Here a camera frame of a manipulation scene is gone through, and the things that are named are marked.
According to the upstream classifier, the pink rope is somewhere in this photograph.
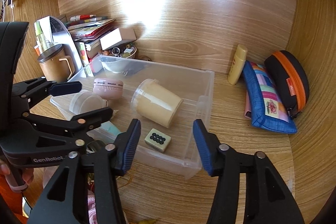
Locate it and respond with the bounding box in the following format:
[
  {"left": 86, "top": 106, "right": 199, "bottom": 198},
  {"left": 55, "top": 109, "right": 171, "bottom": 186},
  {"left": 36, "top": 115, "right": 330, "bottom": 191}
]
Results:
[{"left": 86, "top": 193, "right": 99, "bottom": 224}]

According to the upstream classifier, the green white mahjong tile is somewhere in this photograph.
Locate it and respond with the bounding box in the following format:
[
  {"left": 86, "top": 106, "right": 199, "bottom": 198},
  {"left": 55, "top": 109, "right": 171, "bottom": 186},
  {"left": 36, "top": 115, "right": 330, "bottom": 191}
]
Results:
[{"left": 145, "top": 128, "right": 171, "bottom": 152}]

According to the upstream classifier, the white round jar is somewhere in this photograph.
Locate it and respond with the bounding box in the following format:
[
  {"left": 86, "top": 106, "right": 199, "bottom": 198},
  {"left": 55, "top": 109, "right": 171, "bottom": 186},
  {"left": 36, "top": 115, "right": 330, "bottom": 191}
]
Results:
[{"left": 69, "top": 90, "right": 107, "bottom": 115}]

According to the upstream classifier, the teal eraser block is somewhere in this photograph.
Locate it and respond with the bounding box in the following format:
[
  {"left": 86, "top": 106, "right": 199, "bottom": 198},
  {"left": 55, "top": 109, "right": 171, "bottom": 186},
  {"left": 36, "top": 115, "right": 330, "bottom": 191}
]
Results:
[{"left": 101, "top": 121, "right": 121, "bottom": 136}]

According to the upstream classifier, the brown mug with lid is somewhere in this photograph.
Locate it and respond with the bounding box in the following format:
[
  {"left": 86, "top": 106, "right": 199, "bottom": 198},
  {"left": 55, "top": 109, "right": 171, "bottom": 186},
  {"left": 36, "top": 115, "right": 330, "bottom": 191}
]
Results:
[{"left": 37, "top": 44, "right": 75, "bottom": 83}]

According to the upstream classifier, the silver file holder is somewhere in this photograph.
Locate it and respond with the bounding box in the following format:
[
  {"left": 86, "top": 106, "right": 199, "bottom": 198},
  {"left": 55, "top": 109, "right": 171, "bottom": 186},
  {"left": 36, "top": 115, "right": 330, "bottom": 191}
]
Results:
[{"left": 34, "top": 16, "right": 83, "bottom": 73}]

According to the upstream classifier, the fruit pattern box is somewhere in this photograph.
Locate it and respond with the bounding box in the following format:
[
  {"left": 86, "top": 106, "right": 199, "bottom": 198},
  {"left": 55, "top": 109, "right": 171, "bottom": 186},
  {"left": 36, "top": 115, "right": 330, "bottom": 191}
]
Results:
[{"left": 75, "top": 42, "right": 93, "bottom": 77}]

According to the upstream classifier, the beige plastic cup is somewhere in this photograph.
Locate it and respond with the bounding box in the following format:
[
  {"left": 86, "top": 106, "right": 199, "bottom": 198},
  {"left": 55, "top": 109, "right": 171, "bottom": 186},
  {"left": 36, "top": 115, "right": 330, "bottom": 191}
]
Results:
[{"left": 130, "top": 79, "right": 183, "bottom": 128}]

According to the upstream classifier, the stack of books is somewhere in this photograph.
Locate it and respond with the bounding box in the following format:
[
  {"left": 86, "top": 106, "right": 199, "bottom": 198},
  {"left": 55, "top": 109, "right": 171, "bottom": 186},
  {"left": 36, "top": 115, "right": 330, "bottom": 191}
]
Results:
[{"left": 66, "top": 16, "right": 115, "bottom": 60}]

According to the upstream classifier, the blue patchwork pouch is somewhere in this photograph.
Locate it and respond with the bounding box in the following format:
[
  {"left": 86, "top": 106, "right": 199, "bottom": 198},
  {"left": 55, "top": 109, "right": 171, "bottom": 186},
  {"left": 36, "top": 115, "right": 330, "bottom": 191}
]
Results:
[{"left": 242, "top": 61, "right": 297, "bottom": 134}]

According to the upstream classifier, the bowl of beads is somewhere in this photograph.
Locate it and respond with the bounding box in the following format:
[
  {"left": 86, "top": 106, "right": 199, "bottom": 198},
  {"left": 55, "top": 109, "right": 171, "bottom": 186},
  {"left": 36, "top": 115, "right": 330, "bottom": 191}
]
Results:
[{"left": 98, "top": 43, "right": 137, "bottom": 59}]

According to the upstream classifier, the pink notebook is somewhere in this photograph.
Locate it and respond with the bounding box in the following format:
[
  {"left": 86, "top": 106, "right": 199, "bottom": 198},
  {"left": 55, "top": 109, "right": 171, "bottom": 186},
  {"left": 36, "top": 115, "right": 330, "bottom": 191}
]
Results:
[{"left": 244, "top": 92, "right": 252, "bottom": 119}]

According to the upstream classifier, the clear plastic storage bin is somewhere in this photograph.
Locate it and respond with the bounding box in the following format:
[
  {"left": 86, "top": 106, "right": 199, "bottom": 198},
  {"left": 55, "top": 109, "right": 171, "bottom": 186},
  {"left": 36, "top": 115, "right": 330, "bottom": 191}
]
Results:
[{"left": 50, "top": 55, "right": 215, "bottom": 179}]

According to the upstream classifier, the white cardboard box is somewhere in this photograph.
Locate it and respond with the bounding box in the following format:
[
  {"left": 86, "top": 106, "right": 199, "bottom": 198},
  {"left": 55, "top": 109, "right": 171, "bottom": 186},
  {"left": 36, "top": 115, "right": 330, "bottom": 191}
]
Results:
[{"left": 100, "top": 28, "right": 137, "bottom": 50}]

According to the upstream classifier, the black orange zipper case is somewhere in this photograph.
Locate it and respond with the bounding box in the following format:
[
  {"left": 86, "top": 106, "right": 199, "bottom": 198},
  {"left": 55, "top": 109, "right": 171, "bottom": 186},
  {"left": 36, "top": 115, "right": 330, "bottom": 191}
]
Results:
[{"left": 264, "top": 50, "right": 310, "bottom": 119}]

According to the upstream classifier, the yellow lotion tube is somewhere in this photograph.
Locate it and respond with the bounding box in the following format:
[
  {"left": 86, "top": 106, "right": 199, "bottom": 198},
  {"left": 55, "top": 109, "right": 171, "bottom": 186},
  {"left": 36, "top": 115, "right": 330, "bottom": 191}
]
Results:
[{"left": 228, "top": 44, "right": 248, "bottom": 85}]

